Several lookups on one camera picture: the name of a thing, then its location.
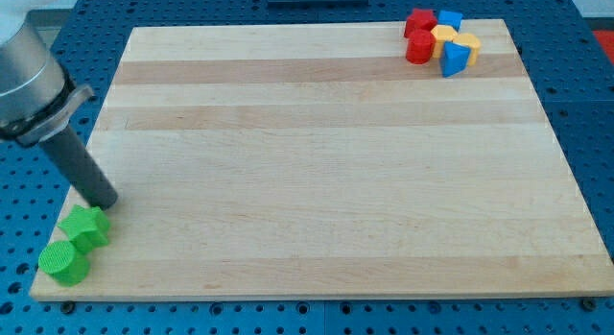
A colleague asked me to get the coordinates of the blue triangular prism block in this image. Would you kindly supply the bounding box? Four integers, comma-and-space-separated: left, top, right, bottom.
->
440, 41, 471, 78

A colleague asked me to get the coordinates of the red cylinder block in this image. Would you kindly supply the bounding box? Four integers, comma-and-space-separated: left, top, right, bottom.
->
406, 29, 436, 64

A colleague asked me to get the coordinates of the green star block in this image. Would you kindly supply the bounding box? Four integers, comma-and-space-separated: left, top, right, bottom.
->
58, 205, 110, 254

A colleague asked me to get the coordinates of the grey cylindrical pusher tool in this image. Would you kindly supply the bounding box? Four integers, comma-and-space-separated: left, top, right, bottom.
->
39, 126, 118, 210

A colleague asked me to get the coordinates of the yellow hexagon block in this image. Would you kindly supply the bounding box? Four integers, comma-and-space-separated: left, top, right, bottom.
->
431, 24, 458, 59

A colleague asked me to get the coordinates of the green cylinder block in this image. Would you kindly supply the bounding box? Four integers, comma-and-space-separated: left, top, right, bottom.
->
38, 241, 90, 287

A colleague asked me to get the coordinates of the light wooden board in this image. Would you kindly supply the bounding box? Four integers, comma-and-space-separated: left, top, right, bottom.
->
30, 19, 613, 301

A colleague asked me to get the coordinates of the blue cube block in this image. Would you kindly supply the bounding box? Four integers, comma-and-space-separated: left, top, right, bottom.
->
437, 10, 463, 31

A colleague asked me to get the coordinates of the red object at edge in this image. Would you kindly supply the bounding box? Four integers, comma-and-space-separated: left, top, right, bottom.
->
593, 30, 614, 63

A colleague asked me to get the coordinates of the yellow cylinder block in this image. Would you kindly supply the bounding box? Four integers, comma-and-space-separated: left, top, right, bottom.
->
453, 33, 482, 66

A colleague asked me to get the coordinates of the red star block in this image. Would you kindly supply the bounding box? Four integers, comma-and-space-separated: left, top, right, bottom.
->
404, 8, 437, 38

